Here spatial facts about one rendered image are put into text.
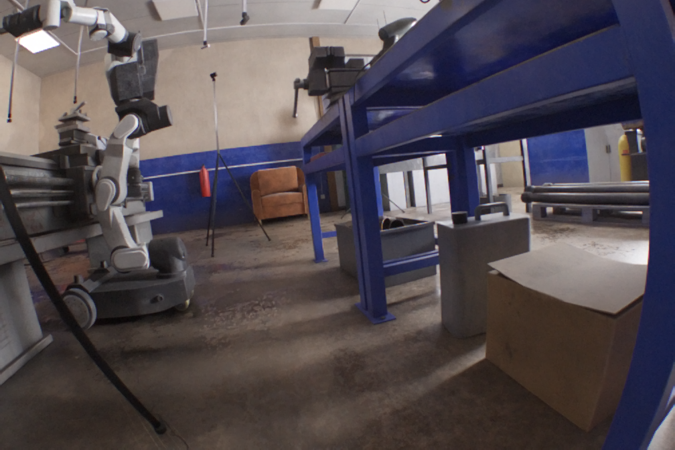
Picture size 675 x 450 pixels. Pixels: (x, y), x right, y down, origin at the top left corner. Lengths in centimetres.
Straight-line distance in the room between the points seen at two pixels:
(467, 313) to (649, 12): 91
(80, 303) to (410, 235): 161
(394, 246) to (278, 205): 363
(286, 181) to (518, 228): 467
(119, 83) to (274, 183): 401
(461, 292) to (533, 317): 32
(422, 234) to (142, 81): 161
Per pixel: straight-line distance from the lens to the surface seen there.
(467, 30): 83
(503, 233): 103
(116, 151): 174
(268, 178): 538
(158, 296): 158
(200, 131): 597
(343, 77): 137
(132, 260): 169
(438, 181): 544
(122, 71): 178
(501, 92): 53
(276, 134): 590
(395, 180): 505
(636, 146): 448
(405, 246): 160
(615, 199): 279
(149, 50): 184
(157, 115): 171
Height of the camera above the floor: 53
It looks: 3 degrees down
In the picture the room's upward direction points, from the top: 7 degrees counter-clockwise
